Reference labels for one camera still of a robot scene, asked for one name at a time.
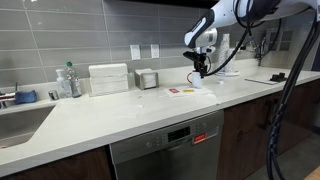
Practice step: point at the clear bottle green cap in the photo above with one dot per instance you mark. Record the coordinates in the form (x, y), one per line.
(73, 80)

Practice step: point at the clear soap dispenser bottle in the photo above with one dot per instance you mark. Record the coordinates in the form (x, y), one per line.
(63, 84)

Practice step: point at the small metal cup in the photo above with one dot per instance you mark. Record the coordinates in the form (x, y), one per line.
(53, 95)

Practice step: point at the stack of white paper towels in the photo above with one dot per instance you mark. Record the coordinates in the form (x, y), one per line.
(107, 78)

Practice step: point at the dark wood cabinet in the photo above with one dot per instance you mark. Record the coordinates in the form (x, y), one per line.
(246, 129)

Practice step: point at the white power outlet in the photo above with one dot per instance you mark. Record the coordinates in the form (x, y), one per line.
(155, 51)

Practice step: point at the stainless steel dishwasher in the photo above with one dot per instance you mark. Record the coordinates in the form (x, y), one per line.
(188, 150)

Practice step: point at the small black object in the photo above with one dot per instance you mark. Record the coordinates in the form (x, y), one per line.
(278, 77)

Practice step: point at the stacked patterned paper cups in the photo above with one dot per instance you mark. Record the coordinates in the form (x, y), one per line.
(224, 53)

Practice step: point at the white light switch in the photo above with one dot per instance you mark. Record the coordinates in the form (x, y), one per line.
(135, 52)

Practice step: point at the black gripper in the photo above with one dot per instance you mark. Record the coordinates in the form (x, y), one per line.
(198, 60)

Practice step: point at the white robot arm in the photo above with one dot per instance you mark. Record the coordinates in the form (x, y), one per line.
(203, 34)

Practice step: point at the white cup with red handle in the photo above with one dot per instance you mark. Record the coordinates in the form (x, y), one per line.
(194, 79)

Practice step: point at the kitchen sink basin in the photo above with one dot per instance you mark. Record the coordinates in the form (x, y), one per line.
(19, 127)

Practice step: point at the white cutting board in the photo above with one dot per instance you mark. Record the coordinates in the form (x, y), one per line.
(262, 79)

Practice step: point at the grey napkin dispenser box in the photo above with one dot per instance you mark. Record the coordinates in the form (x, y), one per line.
(146, 78)

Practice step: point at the white round tray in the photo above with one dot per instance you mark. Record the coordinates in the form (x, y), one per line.
(228, 74)

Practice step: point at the blue sponge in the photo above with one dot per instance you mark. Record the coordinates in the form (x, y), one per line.
(25, 97)

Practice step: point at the white paper with stickers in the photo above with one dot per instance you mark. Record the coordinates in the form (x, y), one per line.
(182, 91)

